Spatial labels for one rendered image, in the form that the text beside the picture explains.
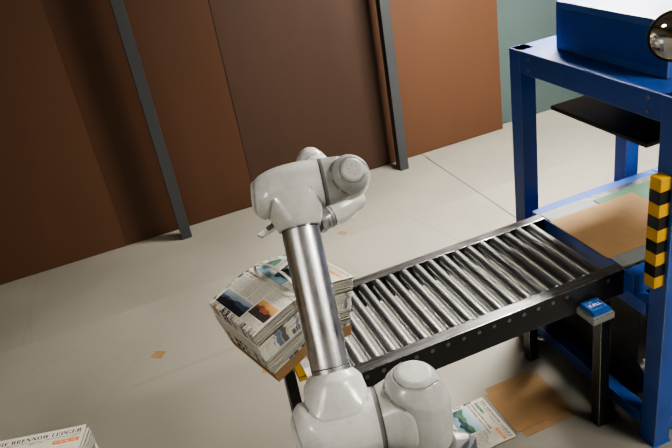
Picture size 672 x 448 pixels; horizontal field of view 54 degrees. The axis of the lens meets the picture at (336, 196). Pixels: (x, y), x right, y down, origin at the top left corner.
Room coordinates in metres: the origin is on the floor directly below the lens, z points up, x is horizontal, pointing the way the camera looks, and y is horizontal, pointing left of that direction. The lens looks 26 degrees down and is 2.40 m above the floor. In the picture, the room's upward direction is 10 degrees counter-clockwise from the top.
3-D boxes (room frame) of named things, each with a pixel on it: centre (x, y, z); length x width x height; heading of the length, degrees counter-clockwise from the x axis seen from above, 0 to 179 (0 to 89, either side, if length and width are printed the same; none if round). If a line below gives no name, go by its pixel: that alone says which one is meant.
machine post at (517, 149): (2.83, -0.91, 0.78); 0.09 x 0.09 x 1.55; 17
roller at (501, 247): (2.32, -0.73, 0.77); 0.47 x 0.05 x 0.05; 17
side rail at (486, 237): (2.44, -0.28, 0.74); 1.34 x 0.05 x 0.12; 107
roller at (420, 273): (2.20, -0.35, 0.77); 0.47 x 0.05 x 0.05; 17
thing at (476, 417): (2.21, -0.39, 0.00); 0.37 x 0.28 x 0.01; 107
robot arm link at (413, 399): (1.24, -0.10, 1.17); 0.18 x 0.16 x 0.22; 95
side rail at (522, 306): (1.96, -0.42, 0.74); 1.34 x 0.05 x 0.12; 107
